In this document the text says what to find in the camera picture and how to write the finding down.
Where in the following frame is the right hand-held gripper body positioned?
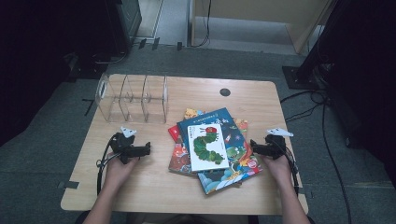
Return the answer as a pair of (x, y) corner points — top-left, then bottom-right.
(262, 127), (294, 161)

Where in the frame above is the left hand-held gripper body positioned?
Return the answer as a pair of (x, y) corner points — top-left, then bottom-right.
(110, 125), (138, 165)

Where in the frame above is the dark blue monster picture book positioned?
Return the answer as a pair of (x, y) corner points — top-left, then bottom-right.
(176, 106), (263, 196)

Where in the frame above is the red picture book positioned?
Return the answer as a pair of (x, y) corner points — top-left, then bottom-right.
(167, 125), (182, 143)

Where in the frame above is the light blue animals picture book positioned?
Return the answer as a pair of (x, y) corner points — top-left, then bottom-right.
(167, 107), (250, 188)

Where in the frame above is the clear acrylic book rack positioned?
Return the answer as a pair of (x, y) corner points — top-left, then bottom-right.
(94, 73), (170, 125)

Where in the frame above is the white caterpillar picture book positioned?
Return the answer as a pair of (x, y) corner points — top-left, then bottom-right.
(186, 123), (231, 174)

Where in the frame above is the person's right hand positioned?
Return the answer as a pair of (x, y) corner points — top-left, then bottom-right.
(260, 154), (294, 189)

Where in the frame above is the person's left hand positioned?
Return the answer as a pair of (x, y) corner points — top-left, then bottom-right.
(104, 152), (140, 188)

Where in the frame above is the black metal stand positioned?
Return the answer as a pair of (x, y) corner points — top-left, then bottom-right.
(282, 0), (347, 91)

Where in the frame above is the person's lap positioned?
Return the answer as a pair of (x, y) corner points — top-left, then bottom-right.
(74, 211), (316, 224)

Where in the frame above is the dark curtain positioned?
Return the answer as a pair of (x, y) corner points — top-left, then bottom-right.
(323, 0), (396, 181)
(0, 0), (110, 147)

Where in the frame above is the dark cabinet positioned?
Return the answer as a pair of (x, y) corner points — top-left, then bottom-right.
(106, 0), (143, 56)

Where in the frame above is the beige wooden cabinet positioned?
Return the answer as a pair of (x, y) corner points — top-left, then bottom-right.
(190, 0), (336, 55)

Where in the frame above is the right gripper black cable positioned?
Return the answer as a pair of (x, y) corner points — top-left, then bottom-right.
(274, 136), (301, 197)

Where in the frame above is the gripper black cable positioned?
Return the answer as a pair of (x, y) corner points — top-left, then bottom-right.
(274, 136), (301, 197)
(95, 135), (119, 197)

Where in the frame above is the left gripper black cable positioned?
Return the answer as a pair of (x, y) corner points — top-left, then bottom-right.
(95, 135), (119, 197)

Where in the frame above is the long black floor cable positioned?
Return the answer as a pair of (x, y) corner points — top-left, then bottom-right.
(320, 102), (353, 224)

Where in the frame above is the looped black floor cable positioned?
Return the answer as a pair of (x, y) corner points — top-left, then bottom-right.
(279, 89), (330, 124)

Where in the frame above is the thin black floor cable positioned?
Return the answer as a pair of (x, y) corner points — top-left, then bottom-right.
(92, 50), (129, 65)

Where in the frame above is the hanging black cable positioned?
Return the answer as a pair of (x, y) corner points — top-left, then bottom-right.
(191, 0), (213, 49)

